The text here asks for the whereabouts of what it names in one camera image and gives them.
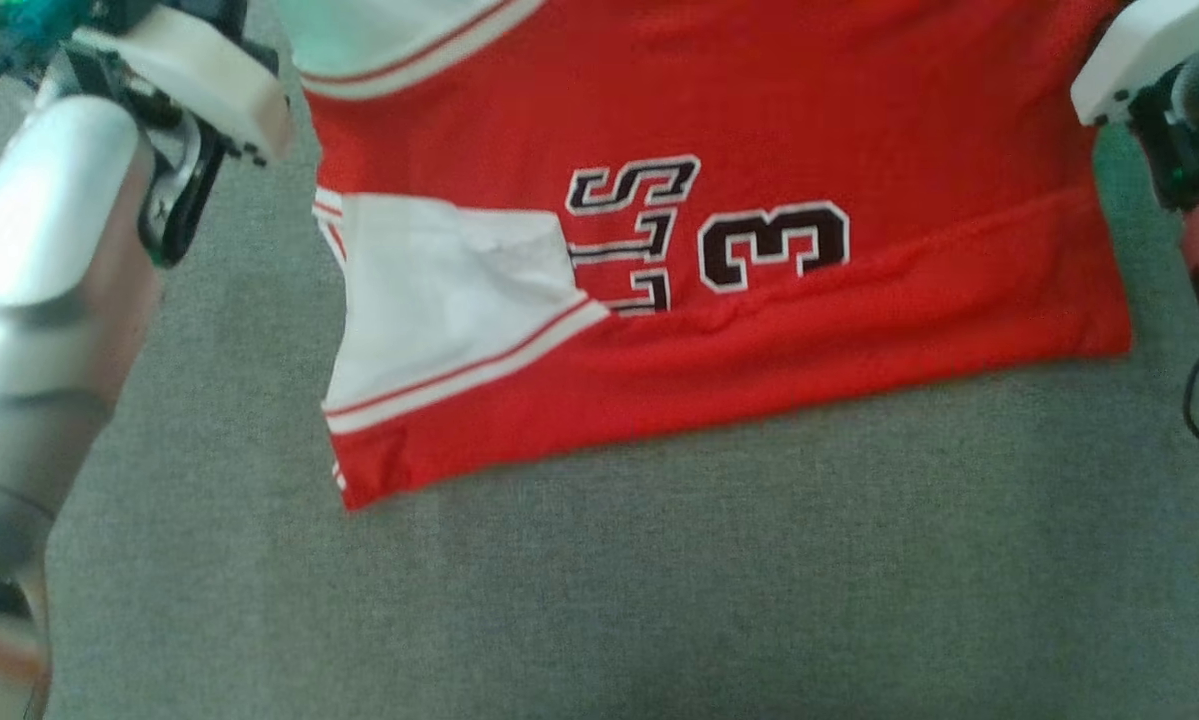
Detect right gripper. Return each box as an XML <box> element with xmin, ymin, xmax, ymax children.
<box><xmin>1071</xmin><ymin>0</ymin><xmax>1199</xmax><ymax>213</ymax></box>

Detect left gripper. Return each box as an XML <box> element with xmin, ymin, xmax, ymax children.
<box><xmin>59</xmin><ymin>0</ymin><xmax>295</xmax><ymax>268</ymax></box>

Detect large grey sofa seat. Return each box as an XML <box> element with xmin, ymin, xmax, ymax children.
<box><xmin>0</xmin><ymin>0</ymin><xmax>1199</xmax><ymax>720</ymax></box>

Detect red jersey white sleeves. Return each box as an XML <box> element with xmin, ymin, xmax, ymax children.
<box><xmin>277</xmin><ymin>0</ymin><xmax>1133</xmax><ymax>513</ymax></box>

